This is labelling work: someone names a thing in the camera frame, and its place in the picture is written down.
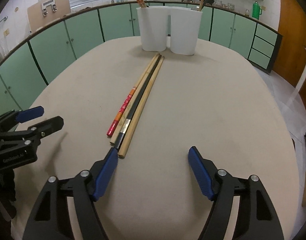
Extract black chopstick silver band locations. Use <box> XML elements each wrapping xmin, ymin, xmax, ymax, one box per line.
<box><xmin>111</xmin><ymin>54</ymin><xmax>162</xmax><ymax>149</ymax></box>

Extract plain bamboo chopstick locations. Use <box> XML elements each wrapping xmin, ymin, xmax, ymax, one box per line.
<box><xmin>110</xmin><ymin>53</ymin><xmax>160</xmax><ymax>146</ymax></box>
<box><xmin>118</xmin><ymin>57</ymin><xmax>164</xmax><ymax>159</ymax></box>

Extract white double utensil holder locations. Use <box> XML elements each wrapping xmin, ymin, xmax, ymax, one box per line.
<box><xmin>137</xmin><ymin>6</ymin><xmax>203</xmax><ymax>56</ymax></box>

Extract green lower kitchen cabinets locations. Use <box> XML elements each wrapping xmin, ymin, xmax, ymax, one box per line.
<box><xmin>0</xmin><ymin>3</ymin><xmax>282</xmax><ymax>114</ymax></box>

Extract brown wooden door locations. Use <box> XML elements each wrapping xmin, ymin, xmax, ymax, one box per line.
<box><xmin>273</xmin><ymin>0</ymin><xmax>306</xmax><ymax>87</ymax></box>

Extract green thermos jug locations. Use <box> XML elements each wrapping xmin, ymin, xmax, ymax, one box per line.
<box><xmin>252</xmin><ymin>1</ymin><xmax>262</xmax><ymax>20</ymax></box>

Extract black wok on stove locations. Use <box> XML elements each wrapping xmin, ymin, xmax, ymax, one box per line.
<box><xmin>199</xmin><ymin>0</ymin><xmax>215</xmax><ymax>5</ymax></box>

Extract cardboard panel with handles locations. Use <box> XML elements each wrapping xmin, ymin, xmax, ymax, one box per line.
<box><xmin>27</xmin><ymin>0</ymin><xmax>71</xmax><ymax>33</ymax></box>

